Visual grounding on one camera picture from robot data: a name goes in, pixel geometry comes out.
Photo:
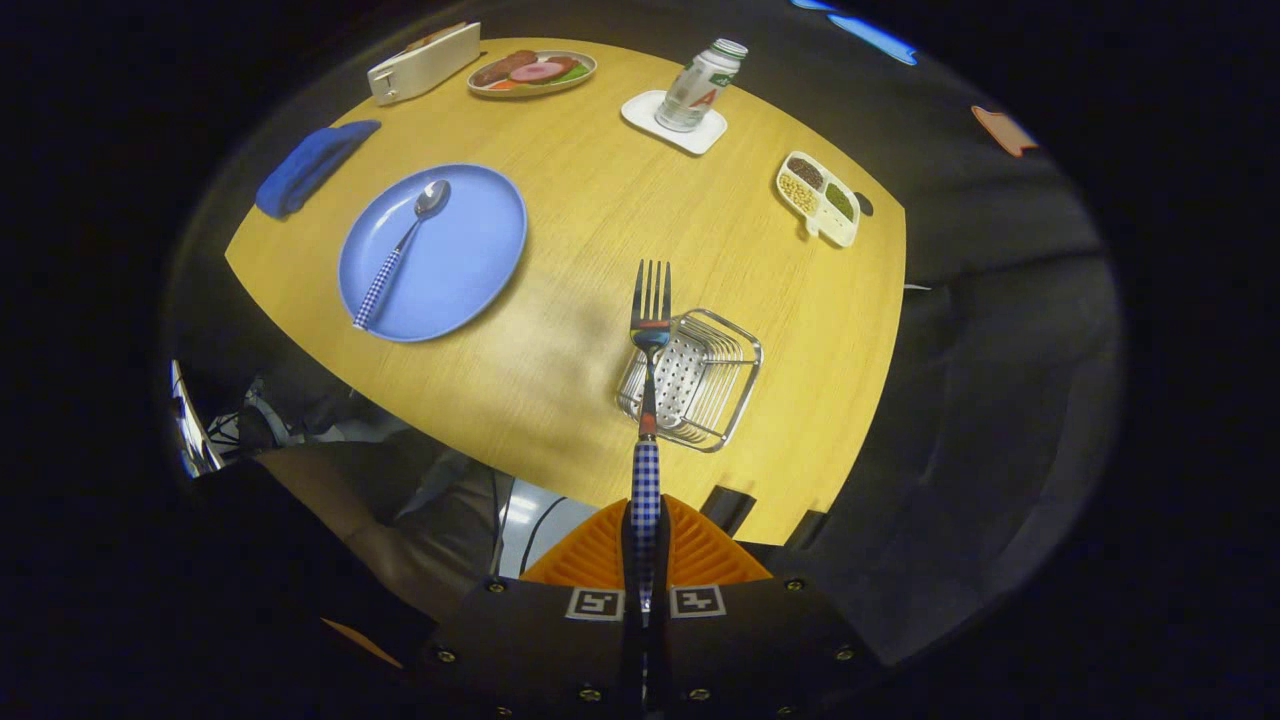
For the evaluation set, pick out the white striped device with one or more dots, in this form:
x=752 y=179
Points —
x=195 y=425

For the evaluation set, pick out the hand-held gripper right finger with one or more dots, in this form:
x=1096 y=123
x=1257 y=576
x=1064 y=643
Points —
x=750 y=650

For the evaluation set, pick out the blue folded cloth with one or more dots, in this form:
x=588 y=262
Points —
x=305 y=170

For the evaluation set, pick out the brown meat slice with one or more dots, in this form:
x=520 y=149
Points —
x=500 y=68

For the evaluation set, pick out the white toaster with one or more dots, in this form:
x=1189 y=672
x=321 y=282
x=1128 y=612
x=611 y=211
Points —
x=425 y=65

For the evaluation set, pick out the blue round plate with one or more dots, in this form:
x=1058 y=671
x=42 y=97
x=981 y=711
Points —
x=470 y=240

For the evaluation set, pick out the white square coaster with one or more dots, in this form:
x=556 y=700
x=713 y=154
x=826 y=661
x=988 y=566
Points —
x=640 y=108

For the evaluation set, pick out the toast slice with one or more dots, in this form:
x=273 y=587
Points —
x=440 y=36

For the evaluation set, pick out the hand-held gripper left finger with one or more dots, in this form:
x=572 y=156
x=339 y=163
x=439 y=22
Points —
x=540 y=650

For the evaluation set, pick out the white divided bean dish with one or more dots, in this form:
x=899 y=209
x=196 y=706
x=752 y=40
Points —
x=822 y=200

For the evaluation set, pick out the clear bottle with green cap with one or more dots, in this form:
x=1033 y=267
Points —
x=695 y=90

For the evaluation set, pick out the green lettuce leaf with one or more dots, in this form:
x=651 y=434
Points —
x=575 y=72

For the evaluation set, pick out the pink ham slice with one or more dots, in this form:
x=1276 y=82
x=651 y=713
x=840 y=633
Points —
x=540 y=72

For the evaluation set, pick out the oval food plate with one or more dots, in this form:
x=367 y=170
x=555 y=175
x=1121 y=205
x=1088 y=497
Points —
x=585 y=60

